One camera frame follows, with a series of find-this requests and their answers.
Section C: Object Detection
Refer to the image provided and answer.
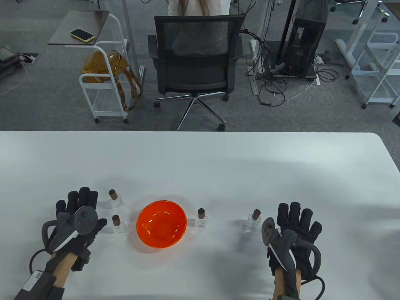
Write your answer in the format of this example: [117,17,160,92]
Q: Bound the person's right hand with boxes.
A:
[267,202,323,278]

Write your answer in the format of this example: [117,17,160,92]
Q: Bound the person's left hand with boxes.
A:
[44,187,107,272]

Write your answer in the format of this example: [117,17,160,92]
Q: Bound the clear glass perfume bottle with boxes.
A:
[195,208,208,228]
[108,189,125,209]
[111,214,127,234]
[245,209,262,229]

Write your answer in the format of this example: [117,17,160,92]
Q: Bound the orange plastic bowl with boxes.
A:
[136,200,188,249]

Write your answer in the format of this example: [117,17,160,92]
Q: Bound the person's left forearm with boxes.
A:
[47,250,78,289]

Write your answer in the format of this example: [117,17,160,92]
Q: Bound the person's right forearm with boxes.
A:
[273,269,302,300]

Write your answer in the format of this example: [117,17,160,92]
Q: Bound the grey left hand controller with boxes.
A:
[42,206,99,253]

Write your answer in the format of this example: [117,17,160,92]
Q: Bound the grey hand controller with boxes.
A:
[261,217,322,277]
[42,206,99,253]

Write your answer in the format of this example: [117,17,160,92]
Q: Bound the grey right hand controller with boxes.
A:
[261,217,322,277]

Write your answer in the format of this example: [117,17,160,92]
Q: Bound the black left wrist sensor box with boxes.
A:
[14,270,64,300]

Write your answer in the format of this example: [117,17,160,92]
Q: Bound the brown leather bag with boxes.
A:
[82,50,143,112]

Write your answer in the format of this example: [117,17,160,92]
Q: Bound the white desk leg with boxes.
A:
[249,0,273,96]

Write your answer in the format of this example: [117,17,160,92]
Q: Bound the white power strip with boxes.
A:
[313,55,321,85]

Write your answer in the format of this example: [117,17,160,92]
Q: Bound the white rolling rack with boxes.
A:
[350,31,400,109]

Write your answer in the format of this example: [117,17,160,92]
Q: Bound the yellow smartphone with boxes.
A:
[69,28,95,43]

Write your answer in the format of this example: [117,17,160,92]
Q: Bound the black floor device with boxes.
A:
[0,46,16,78]

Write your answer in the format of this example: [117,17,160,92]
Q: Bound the black mesh office chair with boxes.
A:
[147,14,245,132]

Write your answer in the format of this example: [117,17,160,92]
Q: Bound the white cart with dark top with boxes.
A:
[47,10,129,124]

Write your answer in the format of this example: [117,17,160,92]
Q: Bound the black computer tower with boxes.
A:
[281,0,329,77]

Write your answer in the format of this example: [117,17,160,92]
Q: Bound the black desk leg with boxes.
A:
[277,0,297,63]

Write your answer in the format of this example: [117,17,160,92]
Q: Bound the chair base with castors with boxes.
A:
[330,0,389,25]

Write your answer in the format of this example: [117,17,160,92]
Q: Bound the black right glove cable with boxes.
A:
[300,275,326,300]

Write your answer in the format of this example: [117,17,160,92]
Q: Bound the black glove cable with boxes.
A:
[29,248,53,273]
[300,275,326,300]

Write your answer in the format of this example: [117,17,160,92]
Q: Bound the black left glove cable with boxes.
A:
[29,248,53,273]

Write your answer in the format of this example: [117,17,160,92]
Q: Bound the tangle of black cables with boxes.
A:
[239,28,339,107]

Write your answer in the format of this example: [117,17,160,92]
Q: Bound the white desk frame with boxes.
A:
[336,0,386,80]

